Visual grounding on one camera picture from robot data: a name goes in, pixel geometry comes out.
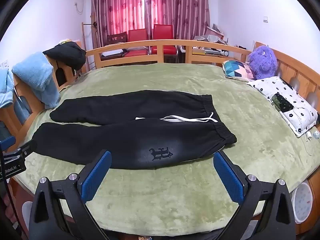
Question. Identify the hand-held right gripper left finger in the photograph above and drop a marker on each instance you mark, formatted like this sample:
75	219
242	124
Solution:
96	178

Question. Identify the light blue fleece towel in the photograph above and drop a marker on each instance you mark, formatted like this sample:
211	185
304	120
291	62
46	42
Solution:
37	77

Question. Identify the purple plush toy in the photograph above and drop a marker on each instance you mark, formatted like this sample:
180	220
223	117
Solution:
262	62

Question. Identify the wooden coat rack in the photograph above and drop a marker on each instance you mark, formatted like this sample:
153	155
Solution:
83	37

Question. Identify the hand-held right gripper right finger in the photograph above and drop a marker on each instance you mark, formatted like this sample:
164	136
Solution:
228	180

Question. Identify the cluttered desk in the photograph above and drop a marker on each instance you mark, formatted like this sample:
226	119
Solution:
215	46

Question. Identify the wooden bed frame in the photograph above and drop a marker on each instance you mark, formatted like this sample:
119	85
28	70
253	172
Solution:
140	45

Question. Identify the black pants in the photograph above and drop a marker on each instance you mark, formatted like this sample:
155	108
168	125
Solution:
125	140

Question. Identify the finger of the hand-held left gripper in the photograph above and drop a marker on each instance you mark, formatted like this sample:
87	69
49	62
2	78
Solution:
7	141
27	148

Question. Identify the geometric patterned cushion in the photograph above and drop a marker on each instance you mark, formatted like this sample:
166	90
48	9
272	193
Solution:
236	70

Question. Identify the light blue cloth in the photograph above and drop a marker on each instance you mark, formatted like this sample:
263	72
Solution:
5	90

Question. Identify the green fleece blanket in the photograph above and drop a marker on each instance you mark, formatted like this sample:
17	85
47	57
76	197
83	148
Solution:
162	205

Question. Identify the red patterned curtain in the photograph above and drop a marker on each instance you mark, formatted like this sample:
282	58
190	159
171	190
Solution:
175	5

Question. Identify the white wall socket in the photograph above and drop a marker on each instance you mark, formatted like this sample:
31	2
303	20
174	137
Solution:
3	64

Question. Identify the black jacket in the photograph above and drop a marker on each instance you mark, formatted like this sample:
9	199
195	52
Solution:
67	53

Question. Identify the white floral pillow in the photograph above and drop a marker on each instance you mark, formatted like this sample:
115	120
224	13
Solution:
295	97

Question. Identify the dark wooden chair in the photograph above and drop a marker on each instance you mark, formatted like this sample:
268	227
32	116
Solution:
116	38

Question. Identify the red chair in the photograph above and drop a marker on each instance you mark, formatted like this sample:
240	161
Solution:
137	36
162	32

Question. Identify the white round basin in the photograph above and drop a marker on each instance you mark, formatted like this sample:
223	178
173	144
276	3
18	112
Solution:
302	202

